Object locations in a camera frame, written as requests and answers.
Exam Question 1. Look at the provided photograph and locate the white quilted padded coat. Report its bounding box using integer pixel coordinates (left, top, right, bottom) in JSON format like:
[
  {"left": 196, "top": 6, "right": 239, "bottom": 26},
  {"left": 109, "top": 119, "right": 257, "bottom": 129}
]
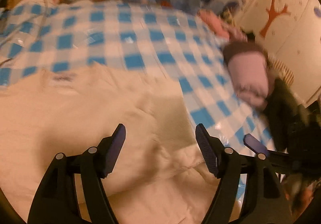
[{"left": 1, "top": 63, "right": 218, "bottom": 223}]

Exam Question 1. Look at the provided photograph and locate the person's right hand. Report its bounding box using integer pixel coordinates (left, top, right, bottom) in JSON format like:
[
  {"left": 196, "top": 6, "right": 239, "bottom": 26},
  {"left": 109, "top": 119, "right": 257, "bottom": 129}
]
[{"left": 282, "top": 173, "right": 320, "bottom": 216}]

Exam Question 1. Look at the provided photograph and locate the dark green black jacket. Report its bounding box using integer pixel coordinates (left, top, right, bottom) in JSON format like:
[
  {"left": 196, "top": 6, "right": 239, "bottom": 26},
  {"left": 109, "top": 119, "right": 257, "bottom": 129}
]
[{"left": 263, "top": 77, "right": 321, "bottom": 164}]

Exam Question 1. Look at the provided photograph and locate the lilac folded garment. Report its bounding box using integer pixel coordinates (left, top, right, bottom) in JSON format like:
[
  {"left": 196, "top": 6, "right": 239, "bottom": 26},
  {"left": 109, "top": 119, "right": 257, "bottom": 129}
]
[{"left": 228, "top": 51, "right": 269, "bottom": 110}]

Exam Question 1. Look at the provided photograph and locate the pink garment on bed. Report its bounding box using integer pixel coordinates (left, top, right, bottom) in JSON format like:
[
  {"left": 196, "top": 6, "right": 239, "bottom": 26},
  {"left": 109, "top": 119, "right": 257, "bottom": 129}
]
[{"left": 197, "top": 9, "right": 247, "bottom": 41}]

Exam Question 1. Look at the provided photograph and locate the blue white checkered bed cover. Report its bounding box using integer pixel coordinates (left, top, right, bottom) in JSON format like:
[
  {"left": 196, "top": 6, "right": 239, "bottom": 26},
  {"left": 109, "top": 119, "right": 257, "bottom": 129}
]
[{"left": 1, "top": 0, "right": 272, "bottom": 154}]

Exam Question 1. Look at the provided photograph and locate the orange tree wall sticker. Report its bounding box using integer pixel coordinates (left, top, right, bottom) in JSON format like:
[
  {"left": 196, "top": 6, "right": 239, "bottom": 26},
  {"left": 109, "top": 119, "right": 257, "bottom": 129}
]
[{"left": 260, "top": 0, "right": 291, "bottom": 38}]

